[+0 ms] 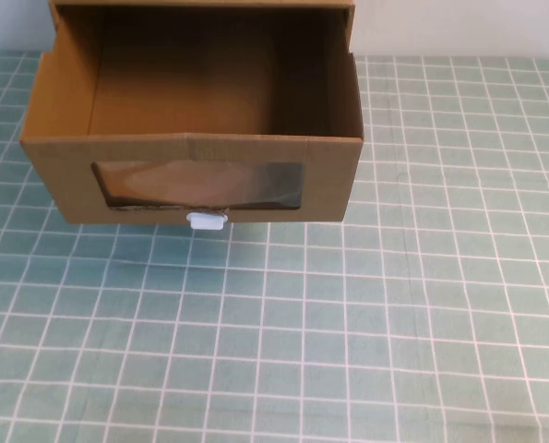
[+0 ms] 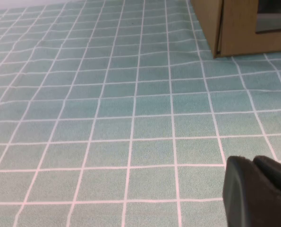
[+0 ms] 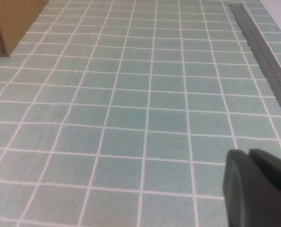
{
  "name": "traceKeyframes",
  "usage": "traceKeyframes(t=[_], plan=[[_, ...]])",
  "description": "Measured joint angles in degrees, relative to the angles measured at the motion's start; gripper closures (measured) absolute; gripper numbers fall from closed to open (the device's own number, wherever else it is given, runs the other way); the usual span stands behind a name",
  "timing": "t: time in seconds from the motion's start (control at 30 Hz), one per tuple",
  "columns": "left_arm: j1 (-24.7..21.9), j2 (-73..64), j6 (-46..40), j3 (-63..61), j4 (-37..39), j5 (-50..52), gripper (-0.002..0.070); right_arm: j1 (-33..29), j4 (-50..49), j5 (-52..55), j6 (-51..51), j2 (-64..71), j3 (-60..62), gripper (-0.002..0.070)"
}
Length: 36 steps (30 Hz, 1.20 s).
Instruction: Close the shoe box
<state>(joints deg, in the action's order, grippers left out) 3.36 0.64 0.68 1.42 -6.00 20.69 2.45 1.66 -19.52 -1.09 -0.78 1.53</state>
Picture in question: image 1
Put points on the brown cardboard shoe box drawer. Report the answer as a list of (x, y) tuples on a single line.
[(62, 184)]

